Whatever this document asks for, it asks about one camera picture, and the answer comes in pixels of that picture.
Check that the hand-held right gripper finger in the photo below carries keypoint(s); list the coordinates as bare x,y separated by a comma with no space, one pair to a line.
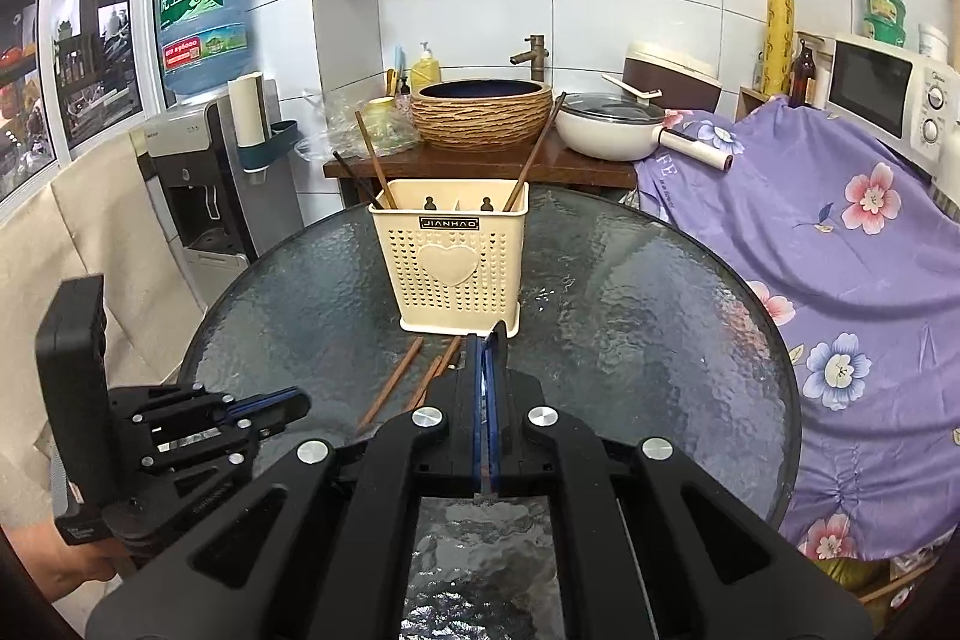
493,400
476,415

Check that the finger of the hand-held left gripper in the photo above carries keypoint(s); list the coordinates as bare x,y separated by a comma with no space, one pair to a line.
195,449
262,404

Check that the cream plastic utensil holder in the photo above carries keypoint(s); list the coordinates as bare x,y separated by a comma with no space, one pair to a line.
450,295

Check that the person's left hand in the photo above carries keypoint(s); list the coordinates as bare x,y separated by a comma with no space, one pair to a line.
52,565

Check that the grey water dispenser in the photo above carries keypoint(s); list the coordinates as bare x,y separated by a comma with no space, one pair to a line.
187,197

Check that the dark wooden washstand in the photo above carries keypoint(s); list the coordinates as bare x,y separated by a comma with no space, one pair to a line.
585,171

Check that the green cup holder tray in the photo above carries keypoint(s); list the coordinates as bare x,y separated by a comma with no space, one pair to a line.
281,141

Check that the woven wash basin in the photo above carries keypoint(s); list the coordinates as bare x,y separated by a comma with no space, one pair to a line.
480,119

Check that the white pan with glass lid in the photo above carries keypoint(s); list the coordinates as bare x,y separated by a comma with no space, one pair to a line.
600,138

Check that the clear plastic bags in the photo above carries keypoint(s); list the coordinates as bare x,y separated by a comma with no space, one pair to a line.
330,123

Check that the white paper cup tube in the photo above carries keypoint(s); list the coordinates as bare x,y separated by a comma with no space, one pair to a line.
246,111

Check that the yellow cup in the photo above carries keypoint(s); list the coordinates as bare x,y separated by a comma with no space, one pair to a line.
379,106

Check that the sliding glass window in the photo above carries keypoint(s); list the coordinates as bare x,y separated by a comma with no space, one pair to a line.
90,55

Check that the yellow soap pump bottle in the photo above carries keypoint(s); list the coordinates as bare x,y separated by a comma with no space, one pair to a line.
426,74

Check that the white rice paddle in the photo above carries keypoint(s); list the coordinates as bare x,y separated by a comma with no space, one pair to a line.
630,89

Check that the bronze faucet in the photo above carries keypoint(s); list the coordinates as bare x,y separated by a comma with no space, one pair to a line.
536,57

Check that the purple floral cloth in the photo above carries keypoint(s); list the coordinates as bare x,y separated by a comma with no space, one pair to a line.
825,280

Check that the brown and white rice cooker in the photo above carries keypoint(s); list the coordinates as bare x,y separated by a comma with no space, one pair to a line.
675,85

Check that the blue water jug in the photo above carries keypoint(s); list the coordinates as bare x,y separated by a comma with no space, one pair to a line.
202,25

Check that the wooden storage rack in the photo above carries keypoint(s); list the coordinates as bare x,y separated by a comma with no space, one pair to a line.
750,104

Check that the small clear bottle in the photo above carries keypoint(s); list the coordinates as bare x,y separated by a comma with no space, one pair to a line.
758,74

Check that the brown glass bottle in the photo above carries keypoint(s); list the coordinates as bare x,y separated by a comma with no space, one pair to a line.
802,78

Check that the yellow cling film roll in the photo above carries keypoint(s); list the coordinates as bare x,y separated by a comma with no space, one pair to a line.
778,44

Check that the white microwave oven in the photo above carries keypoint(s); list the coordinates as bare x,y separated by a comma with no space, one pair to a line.
870,85

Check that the white plastic tub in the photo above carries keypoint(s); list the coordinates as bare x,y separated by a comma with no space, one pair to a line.
932,44

